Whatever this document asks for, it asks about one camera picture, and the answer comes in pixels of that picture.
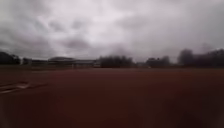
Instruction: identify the dark hedge clump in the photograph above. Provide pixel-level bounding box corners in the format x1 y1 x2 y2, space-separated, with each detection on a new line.
99 55 136 69

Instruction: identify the red dirt ground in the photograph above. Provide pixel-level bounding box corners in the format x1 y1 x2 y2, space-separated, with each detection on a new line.
0 67 224 128

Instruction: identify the low long building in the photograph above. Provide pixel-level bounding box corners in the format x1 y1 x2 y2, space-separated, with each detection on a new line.
21 56 102 69

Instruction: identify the row of trees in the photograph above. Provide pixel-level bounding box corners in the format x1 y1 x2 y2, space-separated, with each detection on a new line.
145 48 224 69

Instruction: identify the row of pale flat stones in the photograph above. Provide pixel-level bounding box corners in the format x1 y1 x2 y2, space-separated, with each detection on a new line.
0 82 32 95

